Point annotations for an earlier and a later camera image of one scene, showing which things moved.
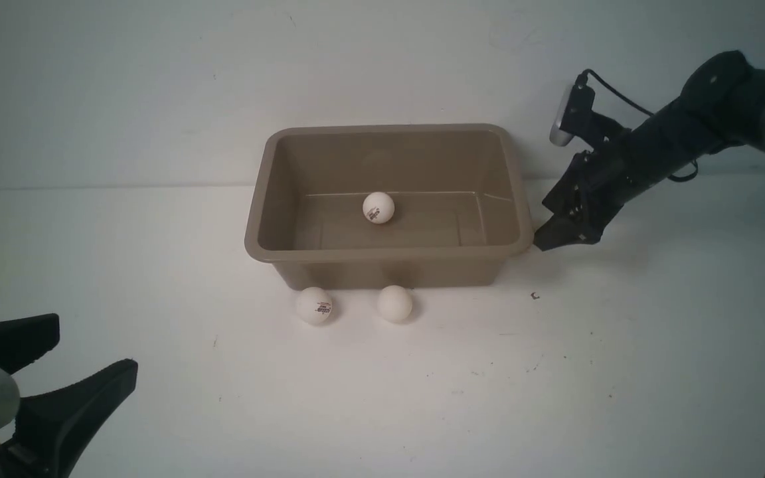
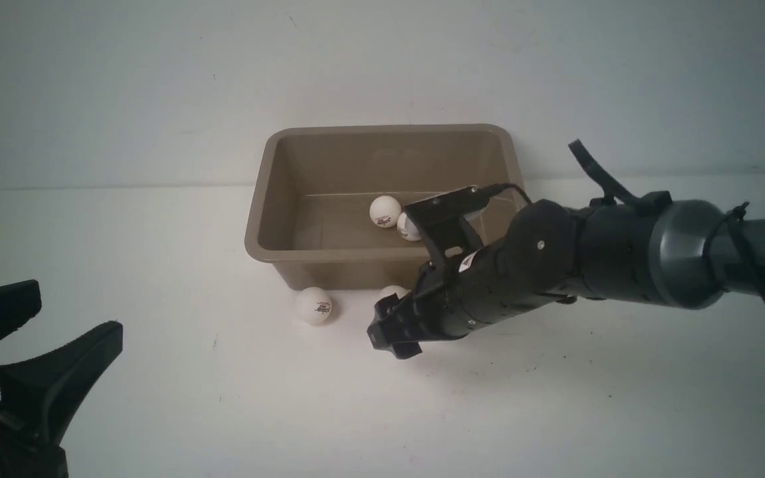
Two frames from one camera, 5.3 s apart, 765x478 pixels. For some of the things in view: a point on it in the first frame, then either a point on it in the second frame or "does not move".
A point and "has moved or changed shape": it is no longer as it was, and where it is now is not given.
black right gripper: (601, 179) → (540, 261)
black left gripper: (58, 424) → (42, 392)
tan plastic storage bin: (457, 190) does not move
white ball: (378, 207) has moved or changed shape
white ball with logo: (314, 305) does not move
